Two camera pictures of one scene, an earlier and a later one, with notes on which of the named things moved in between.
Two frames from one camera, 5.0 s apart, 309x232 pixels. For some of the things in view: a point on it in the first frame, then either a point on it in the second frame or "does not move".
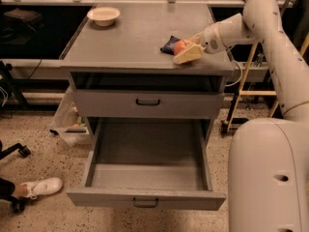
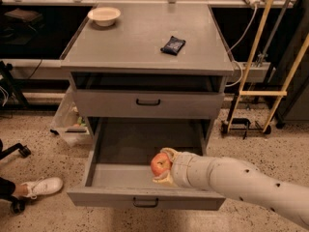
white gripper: (210, 40) → (182, 171)
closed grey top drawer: (146, 103) does not move
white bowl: (103, 16) does not move
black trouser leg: (7, 188) does not move
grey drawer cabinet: (119, 70) does not move
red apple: (181, 44) → (160, 162)
